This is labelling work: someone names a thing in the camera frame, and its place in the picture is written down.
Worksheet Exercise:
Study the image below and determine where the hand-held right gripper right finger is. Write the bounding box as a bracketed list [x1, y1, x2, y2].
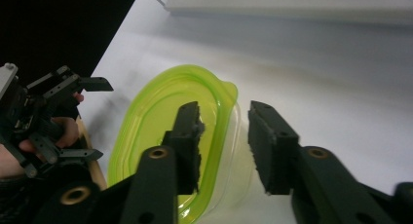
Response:
[247, 99, 392, 224]

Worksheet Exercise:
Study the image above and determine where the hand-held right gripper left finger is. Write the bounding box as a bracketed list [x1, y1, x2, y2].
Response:
[119, 100, 207, 224]

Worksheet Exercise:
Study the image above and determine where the green rectangular plastic tray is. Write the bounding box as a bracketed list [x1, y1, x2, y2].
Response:
[106, 63, 256, 224]

